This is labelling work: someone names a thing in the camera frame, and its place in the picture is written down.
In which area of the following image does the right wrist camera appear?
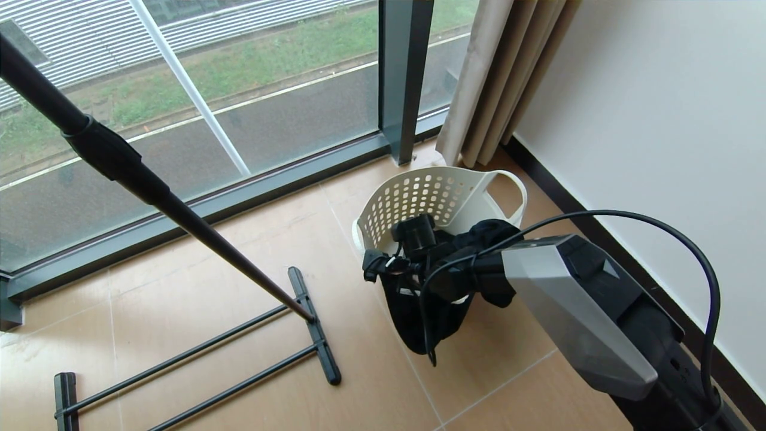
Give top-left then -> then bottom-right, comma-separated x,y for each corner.
362,248 -> 399,283

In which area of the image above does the white laundry basket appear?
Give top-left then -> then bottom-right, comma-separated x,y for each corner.
352,166 -> 528,264

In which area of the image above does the beige curtain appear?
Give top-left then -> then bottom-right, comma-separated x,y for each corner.
435,0 -> 582,169

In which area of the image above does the heap of clothes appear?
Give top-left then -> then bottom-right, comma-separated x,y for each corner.
377,218 -> 524,355

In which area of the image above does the black clothes rack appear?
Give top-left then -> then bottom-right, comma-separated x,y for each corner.
0,33 -> 342,431

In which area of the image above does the window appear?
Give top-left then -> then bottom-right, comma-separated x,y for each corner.
0,0 -> 479,333

